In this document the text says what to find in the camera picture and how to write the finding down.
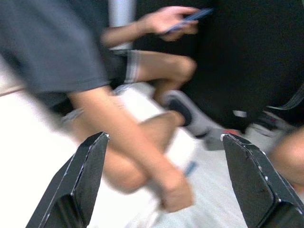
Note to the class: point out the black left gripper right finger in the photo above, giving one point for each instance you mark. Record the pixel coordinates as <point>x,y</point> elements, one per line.
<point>256,190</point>

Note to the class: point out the hand holding phone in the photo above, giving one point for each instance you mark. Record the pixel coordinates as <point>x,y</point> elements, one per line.
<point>166,21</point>

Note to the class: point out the hand of grey-shirted person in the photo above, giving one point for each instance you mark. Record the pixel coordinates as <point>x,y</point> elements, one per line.
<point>178,194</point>

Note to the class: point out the grey slipper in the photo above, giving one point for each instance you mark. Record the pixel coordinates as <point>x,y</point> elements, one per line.
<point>187,114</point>

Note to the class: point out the black shorts with white stripes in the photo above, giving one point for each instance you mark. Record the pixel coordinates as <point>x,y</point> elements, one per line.
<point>121,66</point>

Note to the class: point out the dark blue phone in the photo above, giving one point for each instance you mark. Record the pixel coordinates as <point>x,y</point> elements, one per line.
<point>192,17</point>

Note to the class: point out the bare leg of seated person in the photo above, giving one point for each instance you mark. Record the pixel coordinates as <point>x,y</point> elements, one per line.
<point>164,69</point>

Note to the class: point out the grey t-shirt torso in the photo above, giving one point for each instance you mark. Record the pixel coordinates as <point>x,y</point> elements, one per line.
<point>47,47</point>

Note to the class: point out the bare leg of grey-shirted person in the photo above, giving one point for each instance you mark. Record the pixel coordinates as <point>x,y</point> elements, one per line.
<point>123,171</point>

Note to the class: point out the white pole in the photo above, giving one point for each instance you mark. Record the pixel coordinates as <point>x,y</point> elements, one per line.
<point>122,21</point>

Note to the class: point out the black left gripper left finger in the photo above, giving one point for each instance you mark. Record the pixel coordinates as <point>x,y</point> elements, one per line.
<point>80,180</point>

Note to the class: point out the large black bag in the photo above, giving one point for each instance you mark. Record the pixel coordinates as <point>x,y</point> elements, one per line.
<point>242,59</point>

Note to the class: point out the blue pen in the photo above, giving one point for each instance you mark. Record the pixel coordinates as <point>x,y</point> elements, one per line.
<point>192,168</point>

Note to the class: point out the bare knee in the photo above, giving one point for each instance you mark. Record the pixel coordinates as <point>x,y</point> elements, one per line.
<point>289,156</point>

